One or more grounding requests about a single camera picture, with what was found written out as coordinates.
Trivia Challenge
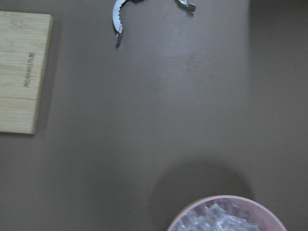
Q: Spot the clear ice cubes pile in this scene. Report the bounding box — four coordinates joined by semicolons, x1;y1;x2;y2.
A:
173;200;260;231

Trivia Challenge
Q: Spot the bamboo cutting board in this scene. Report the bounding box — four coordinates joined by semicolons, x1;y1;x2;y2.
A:
0;11;53;134

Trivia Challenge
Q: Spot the metal reacher grabber tool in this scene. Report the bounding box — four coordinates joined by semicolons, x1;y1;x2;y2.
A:
112;0;196;48

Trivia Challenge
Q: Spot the pink bowl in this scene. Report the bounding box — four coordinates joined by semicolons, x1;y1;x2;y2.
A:
168;195;286;231

